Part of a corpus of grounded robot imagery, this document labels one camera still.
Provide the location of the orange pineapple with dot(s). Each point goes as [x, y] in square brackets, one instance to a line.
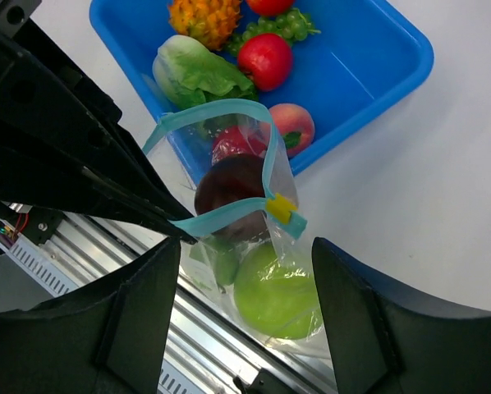
[211, 22]

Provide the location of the red tomato back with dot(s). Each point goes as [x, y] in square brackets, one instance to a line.
[269, 7]

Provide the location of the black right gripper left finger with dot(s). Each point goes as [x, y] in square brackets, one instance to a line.
[105, 337]

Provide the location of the clear zip top bag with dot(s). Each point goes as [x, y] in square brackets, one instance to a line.
[180, 149]

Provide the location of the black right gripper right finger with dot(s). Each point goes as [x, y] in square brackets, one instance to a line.
[387, 337]

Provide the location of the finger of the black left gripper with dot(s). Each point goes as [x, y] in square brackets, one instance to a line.
[42, 116]
[26, 179]

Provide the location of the pink peach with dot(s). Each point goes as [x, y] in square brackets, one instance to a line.
[295, 125]

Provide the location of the aluminium mounting rail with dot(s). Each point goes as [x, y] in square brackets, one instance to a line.
[202, 343]

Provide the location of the green lettuce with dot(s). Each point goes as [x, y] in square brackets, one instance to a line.
[190, 75]

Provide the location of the red tomato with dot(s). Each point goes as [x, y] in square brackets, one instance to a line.
[269, 7]
[235, 140]

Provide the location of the green apple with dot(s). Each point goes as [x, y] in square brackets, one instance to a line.
[276, 300]

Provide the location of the green grapes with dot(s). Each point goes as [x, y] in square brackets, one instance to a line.
[293, 26]

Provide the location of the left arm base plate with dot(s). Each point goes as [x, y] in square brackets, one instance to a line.
[36, 224]

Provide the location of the blue plastic bin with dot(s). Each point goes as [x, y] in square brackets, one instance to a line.
[366, 57]

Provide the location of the dark red fruit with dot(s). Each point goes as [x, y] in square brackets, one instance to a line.
[234, 178]

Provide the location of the red apple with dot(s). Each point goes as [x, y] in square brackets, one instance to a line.
[267, 60]

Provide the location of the red tomato front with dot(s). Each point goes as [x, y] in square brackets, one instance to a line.
[235, 140]

